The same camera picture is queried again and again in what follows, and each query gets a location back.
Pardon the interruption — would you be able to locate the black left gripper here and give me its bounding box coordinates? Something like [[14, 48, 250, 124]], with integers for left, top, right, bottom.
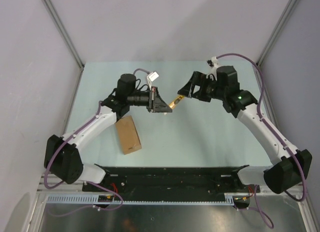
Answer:
[[127, 87, 172, 113]]

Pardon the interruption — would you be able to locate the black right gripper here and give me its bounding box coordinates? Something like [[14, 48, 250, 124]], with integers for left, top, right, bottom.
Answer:
[[177, 72, 226, 103]]

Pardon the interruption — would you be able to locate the brown cardboard express box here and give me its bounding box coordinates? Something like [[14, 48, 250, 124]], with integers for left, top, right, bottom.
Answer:
[[115, 116, 142, 155]]

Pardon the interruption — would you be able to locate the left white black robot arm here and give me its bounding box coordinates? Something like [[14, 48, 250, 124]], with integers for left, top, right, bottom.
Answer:
[[44, 71, 172, 192]]

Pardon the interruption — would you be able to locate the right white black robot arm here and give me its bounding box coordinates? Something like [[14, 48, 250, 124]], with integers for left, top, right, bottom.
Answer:
[[177, 66, 313, 194]]

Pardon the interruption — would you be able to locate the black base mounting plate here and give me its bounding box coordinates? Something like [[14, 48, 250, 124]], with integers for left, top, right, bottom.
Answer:
[[82, 167, 260, 203]]

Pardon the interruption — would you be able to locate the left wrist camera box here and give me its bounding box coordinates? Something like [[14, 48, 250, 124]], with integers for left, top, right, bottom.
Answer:
[[147, 71, 159, 82]]

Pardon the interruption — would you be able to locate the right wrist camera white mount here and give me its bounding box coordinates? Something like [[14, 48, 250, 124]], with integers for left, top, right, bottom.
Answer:
[[206, 57, 220, 81]]

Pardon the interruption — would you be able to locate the grey slotted cable duct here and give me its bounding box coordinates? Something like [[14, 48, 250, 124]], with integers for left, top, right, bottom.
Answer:
[[46, 194, 235, 206]]

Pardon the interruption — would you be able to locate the aluminium frame post right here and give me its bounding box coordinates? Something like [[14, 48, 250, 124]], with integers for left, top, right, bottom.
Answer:
[[256, 0, 300, 67]]

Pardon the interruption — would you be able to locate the aluminium frame post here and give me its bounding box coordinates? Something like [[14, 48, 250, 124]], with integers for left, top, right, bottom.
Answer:
[[256, 0, 300, 67], [41, 0, 84, 70]]

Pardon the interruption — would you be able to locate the aluminium front rail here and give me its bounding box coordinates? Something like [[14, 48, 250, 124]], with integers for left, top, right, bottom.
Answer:
[[37, 173, 311, 194]]

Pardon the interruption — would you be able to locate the aluminium frame post left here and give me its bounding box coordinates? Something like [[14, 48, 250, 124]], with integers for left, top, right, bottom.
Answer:
[[41, 0, 84, 70]]

